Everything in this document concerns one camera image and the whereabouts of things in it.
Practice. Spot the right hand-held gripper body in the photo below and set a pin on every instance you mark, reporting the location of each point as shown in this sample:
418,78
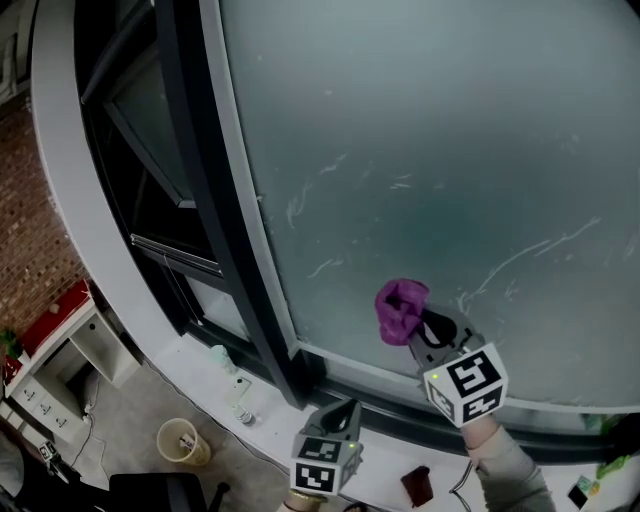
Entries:
467,380

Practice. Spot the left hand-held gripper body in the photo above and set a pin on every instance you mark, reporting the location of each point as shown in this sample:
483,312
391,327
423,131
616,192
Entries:
320,465

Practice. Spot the purple cloth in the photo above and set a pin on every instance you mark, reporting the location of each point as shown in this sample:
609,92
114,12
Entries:
400,312

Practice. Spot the frosted glass window pane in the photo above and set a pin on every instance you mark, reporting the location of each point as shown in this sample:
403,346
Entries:
425,150

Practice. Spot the person's right forearm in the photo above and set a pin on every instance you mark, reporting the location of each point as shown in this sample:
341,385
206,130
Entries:
505,470

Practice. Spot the dark red pouch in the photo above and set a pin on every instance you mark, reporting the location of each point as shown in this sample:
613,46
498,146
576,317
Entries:
418,486

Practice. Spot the white smartphone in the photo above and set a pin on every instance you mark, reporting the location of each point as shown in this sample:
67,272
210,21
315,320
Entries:
239,392

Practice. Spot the yellow waste bin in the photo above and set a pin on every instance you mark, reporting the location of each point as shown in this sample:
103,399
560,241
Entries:
182,442

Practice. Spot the pale green translucent bottle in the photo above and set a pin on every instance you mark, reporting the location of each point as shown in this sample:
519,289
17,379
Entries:
221,357

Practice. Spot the green packet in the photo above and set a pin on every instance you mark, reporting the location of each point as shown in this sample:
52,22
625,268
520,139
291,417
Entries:
587,485

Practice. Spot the black smartphone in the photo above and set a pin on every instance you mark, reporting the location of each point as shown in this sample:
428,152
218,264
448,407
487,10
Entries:
578,497

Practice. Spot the large black office chair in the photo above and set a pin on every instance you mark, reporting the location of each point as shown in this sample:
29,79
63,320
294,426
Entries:
155,492

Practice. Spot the green plastic bottle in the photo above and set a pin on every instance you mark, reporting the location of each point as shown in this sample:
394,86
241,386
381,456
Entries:
612,466

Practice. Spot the white cabinet with red top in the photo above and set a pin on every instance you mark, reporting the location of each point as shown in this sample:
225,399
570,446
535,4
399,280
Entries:
55,350

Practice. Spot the small green plant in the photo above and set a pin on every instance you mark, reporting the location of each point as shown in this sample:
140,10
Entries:
10,342

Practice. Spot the tilted black window sash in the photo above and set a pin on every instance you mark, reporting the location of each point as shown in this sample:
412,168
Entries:
150,150

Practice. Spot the black window frame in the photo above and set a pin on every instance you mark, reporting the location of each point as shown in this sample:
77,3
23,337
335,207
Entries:
195,150

